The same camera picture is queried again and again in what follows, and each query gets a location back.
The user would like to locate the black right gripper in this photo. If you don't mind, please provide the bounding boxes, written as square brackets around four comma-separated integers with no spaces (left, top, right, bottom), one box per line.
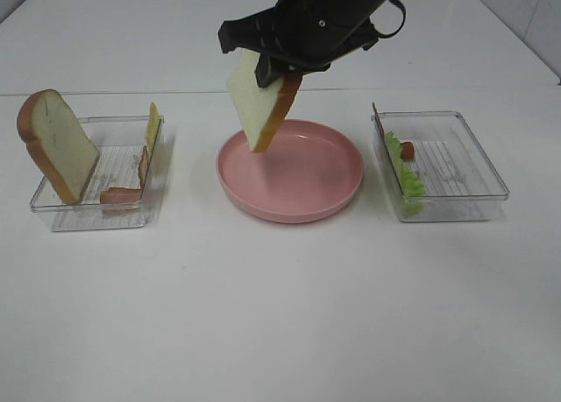
[218,0,404,88]

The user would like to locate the bread slice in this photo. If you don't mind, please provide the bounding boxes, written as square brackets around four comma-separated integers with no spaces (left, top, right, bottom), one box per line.
[227,49,302,152]
[17,89,100,204]

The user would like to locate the yellow cheese slice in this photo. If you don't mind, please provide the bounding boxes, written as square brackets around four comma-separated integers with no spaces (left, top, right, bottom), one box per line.
[146,102,161,156]

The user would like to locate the bacon strip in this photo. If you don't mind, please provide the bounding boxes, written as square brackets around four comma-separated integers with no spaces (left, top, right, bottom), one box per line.
[372,102,415,163]
[100,145,150,216]

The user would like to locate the green lettuce leaf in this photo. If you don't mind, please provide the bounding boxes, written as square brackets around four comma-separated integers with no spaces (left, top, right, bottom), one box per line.
[384,131,427,218]

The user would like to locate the pink round plate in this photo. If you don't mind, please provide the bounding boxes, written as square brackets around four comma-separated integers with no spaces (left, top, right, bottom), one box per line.
[217,120,364,223]

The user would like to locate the clear plastic left bin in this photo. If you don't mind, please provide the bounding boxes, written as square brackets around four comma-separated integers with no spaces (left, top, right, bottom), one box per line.
[30,116,174,232]

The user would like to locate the clear plastic bin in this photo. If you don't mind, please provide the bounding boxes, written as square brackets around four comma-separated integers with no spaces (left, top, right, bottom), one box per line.
[30,116,174,232]
[372,111,509,222]

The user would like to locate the upright bread slice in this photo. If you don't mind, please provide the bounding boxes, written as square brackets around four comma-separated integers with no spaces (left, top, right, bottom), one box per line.
[17,89,100,204]

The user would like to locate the clear plastic right bin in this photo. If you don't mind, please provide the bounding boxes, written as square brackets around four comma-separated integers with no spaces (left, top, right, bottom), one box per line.
[372,111,509,222]

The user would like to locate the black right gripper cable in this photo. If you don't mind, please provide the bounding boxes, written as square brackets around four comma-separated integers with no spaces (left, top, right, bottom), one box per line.
[372,0,407,39]

